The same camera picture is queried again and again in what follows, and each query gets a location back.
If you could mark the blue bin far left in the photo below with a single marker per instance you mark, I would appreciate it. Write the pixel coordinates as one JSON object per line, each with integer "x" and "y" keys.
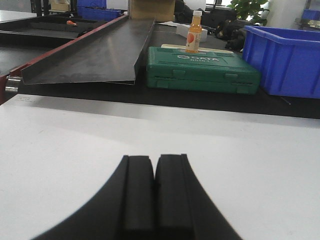
{"x": 97, "y": 10}

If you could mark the black tray conveyor left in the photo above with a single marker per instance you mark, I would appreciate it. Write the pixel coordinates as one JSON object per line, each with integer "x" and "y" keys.
{"x": 52, "y": 26}

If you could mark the black metal chute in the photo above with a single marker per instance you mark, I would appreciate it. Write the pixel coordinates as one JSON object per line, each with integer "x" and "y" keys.
{"x": 111, "y": 53}

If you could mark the orange juice bottle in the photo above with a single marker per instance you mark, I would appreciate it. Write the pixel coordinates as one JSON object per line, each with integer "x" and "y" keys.
{"x": 194, "y": 33}

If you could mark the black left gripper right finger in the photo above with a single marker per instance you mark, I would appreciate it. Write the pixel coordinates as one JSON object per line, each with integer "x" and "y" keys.
{"x": 184, "y": 211}

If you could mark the orange handled tool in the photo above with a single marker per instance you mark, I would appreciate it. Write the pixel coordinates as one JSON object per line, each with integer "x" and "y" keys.
{"x": 71, "y": 23}

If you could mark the large blue plastic bin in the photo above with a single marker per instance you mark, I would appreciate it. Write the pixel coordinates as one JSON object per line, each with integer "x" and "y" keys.
{"x": 288, "y": 59}

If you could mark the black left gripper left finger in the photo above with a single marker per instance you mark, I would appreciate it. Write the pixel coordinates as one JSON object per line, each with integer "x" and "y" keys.
{"x": 123, "y": 209}

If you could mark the black bags pile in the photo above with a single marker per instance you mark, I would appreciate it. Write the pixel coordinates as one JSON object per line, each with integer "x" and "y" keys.
{"x": 233, "y": 32}

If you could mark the large cardboard box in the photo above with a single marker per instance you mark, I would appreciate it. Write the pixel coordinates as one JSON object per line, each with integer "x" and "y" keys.
{"x": 160, "y": 10}

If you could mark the green potted plant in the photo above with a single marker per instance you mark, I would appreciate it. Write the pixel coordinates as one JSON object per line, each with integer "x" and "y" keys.
{"x": 251, "y": 9}

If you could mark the green SATA tool case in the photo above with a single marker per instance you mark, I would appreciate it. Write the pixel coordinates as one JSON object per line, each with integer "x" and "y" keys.
{"x": 207, "y": 71}

